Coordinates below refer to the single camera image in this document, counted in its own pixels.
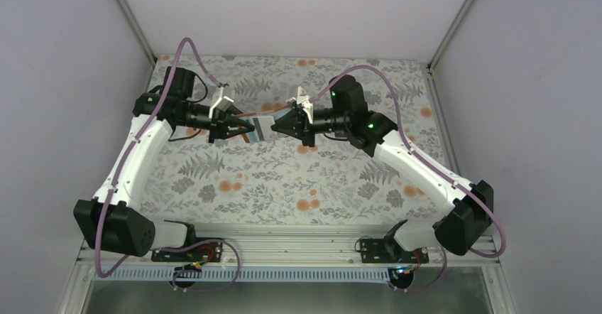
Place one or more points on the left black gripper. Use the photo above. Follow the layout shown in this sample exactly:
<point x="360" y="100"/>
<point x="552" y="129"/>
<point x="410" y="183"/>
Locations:
<point x="216" y="122"/>

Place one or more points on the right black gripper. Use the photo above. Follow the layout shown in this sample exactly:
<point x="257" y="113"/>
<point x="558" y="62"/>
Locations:
<point x="297" y="119"/>

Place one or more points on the brown leather card holder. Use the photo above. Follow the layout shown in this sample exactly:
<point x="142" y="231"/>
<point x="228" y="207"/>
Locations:
<point x="275" y="113"/>

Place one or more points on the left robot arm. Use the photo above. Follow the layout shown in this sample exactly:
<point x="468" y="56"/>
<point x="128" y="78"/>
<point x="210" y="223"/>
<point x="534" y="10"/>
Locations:
<point x="111" y="220"/>

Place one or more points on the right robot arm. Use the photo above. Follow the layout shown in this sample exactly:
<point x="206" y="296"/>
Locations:
<point x="462" y="209"/>

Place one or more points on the floral patterned table mat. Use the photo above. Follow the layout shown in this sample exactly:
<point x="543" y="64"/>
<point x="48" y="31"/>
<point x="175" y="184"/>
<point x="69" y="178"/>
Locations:
<point x="282" y="181"/>

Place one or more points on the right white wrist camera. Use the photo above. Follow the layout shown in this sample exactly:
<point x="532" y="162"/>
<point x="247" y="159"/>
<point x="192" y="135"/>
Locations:
<point x="299" y="96"/>

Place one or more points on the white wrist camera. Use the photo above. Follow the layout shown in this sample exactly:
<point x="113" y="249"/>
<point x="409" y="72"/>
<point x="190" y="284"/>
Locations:
<point x="222" y="99"/>
<point x="299" y="96"/>

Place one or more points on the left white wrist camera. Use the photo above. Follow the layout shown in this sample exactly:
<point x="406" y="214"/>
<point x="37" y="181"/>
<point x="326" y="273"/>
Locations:
<point x="222" y="99"/>

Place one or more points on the aluminium rail frame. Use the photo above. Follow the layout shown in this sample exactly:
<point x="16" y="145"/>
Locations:
<point x="314" y="245"/>

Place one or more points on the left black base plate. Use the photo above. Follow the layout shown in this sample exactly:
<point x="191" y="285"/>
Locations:
<point x="200" y="249"/>

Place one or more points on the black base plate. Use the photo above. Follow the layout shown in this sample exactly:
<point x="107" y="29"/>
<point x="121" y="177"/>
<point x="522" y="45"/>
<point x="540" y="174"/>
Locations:
<point x="200" y="249"/>
<point x="381" y="251"/>

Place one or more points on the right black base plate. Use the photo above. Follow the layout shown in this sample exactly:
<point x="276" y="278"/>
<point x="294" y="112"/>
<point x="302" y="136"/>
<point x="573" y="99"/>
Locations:
<point x="381" y="251"/>

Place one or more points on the slotted grey cable duct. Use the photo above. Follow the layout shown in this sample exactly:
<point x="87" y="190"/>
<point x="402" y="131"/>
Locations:
<point x="254" y="274"/>

